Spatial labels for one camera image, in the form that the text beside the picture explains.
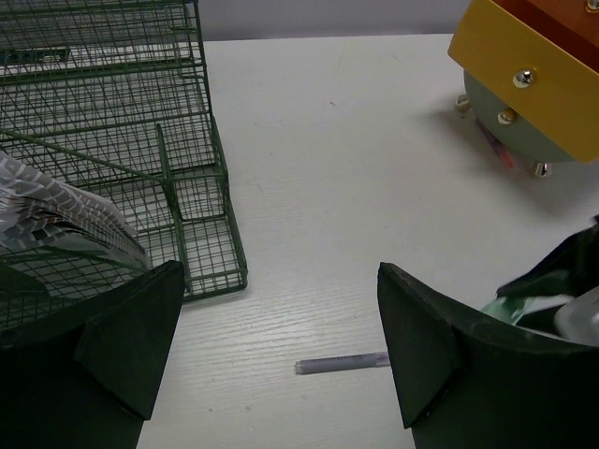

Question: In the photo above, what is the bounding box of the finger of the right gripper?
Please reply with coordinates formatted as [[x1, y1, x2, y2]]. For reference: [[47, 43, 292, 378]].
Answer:
[[495, 214, 599, 338]]

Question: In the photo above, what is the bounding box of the dark purple pen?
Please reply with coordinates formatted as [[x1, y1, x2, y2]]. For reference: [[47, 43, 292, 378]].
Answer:
[[294, 352, 390, 375]]

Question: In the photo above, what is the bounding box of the purple pink pen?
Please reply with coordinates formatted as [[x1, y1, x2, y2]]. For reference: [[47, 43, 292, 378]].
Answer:
[[475, 119, 517, 170]]

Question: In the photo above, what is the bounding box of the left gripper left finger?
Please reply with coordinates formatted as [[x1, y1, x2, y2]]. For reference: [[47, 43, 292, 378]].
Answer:
[[1, 261, 184, 448]]

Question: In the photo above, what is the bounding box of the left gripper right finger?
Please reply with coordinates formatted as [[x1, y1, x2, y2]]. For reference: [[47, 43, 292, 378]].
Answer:
[[377, 263, 598, 448]]

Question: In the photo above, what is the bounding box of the round white drawer organizer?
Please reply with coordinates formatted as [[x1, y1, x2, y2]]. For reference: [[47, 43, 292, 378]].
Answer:
[[448, 0, 598, 177]]

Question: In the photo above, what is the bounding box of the green wire mesh rack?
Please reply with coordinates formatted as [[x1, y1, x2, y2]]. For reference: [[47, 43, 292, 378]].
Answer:
[[1, 1, 248, 305]]

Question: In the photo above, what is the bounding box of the grey setup guide booklet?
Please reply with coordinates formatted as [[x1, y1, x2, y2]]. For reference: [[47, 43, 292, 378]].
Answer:
[[1, 152, 148, 268]]

